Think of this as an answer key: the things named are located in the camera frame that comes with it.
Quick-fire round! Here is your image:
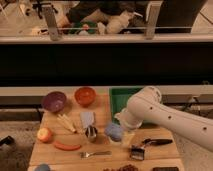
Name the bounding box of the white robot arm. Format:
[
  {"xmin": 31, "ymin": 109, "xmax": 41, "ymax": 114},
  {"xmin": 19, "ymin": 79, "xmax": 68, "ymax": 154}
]
[{"xmin": 115, "ymin": 86, "xmax": 213, "ymax": 152}]

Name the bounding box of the small metal cup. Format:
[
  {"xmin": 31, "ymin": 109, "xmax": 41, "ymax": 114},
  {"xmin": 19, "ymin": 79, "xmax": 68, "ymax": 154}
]
[{"xmin": 85, "ymin": 126, "xmax": 98, "ymax": 143}]

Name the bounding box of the black metal brush tool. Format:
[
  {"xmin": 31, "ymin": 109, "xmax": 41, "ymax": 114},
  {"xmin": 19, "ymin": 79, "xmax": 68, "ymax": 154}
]
[{"xmin": 130, "ymin": 146, "xmax": 145, "ymax": 161}]

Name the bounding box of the brown cookie pile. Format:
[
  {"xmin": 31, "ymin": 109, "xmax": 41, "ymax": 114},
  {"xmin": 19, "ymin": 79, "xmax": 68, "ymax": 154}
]
[{"xmin": 103, "ymin": 164, "xmax": 139, "ymax": 171}]

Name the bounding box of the green plastic tray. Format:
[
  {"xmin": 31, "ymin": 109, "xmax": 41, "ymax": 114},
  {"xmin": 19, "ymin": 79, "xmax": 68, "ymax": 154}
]
[{"xmin": 109, "ymin": 87, "xmax": 141, "ymax": 124}]

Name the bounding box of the grey cloth piece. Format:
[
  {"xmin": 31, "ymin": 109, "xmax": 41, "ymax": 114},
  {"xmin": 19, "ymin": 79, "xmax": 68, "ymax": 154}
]
[{"xmin": 80, "ymin": 112, "xmax": 95, "ymax": 129}]

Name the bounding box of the dark brown block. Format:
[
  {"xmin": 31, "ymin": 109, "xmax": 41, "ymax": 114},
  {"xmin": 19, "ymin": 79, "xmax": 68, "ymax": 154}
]
[{"xmin": 152, "ymin": 167, "xmax": 179, "ymax": 171}]

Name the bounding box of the silver fork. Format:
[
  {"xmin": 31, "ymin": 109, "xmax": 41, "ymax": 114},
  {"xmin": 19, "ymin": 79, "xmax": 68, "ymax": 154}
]
[{"xmin": 79, "ymin": 151, "xmax": 112, "ymax": 158}]

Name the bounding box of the wooden board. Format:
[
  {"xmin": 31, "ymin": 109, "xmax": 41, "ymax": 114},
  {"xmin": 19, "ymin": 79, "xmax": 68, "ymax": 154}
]
[{"xmin": 27, "ymin": 94, "xmax": 185, "ymax": 171}]

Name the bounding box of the orange bowl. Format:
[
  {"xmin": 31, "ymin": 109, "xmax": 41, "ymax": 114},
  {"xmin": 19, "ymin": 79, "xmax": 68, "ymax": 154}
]
[{"xmin": 74, "ymin": 87, "xmax": 96, "ymax": 107}]

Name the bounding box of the purple bowl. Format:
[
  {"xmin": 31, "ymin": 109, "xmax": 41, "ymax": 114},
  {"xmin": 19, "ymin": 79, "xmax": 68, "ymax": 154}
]
[{"xmin": 41, "ymin": 91, "xmax": 67, "ymax": 113}]

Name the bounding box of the red yellow apple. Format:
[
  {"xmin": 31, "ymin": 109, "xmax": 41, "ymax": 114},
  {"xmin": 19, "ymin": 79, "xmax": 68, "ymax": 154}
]
[{"xmin": 37, "ymin": 128, "xmax": 53, "ymax": 143}]

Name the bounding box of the blue round object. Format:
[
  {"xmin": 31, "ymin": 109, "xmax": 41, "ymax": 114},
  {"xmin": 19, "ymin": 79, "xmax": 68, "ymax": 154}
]
[{"xmin": 34, "ymin": 164, "xmax": 51, "ymax": 171}]

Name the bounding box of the black handled peeler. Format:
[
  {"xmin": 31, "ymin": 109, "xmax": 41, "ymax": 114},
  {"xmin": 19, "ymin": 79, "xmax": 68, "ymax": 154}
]
[{"xmin": 142, "ymin": 139, "xmax": 173, "ymax": 146}]

